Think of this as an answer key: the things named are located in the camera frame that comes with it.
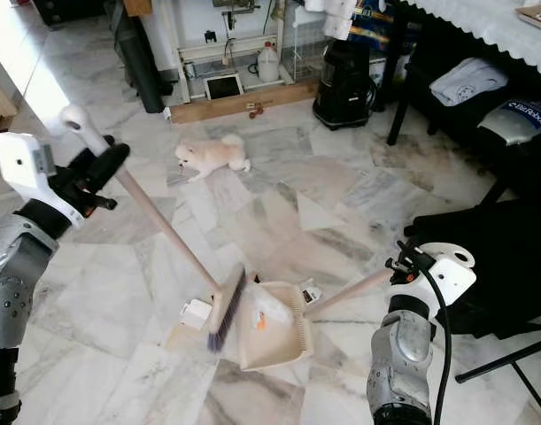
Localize wooden broom with white grip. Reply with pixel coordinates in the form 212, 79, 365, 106
59, 104, 249, 353

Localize beige dustpan with wooden handle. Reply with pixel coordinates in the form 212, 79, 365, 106
236, 268, 395, 372

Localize black floor appliance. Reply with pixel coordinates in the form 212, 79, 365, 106
313, 40, 377, 131

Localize white paper scrap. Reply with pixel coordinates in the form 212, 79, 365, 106
299, 279, 324, 305

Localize black cylinder bag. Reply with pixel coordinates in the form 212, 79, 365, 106
111, 4, 174, 114

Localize white framed tablet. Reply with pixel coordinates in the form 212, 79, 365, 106
205, 73, 244, 101

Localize white plastic wrapper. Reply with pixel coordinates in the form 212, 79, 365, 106
248, 285, 293, 333

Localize long wooden plank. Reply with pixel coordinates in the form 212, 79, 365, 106
168, 80, 320, 125

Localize white shelf unit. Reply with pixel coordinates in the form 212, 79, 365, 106
159, 0, 333, 103

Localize black cabinet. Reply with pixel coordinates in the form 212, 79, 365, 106
31, 0, 120, 26

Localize black framed table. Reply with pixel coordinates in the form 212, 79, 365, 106
385, 9, 435, 147

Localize small white box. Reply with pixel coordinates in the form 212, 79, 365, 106
180, 298, 213, 330

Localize grey bag with BitRobot label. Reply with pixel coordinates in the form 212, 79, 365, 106
478, 97, 541, 147

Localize clear plastic jug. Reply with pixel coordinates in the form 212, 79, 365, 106
257, 42, 282, 83

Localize grey folded garment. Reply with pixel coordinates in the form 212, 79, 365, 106
429, 58, 510, 107

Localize blue printed bag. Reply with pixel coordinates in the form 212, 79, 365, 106
350, 0, 397, 50

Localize white lace tablecloth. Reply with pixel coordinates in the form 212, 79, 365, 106
403, 0, 541, 76

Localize white hanging cloth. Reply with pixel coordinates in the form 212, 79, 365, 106
305, 0, 359, 41

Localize wooden board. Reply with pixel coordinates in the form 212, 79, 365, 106
516, 4, 541, 36

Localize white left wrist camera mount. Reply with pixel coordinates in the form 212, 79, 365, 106
0, 133, 89, 229

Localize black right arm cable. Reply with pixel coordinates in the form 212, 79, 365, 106
401, 242, 455, 425

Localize white wire cage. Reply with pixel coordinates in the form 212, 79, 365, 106
281, 9, 333, 82

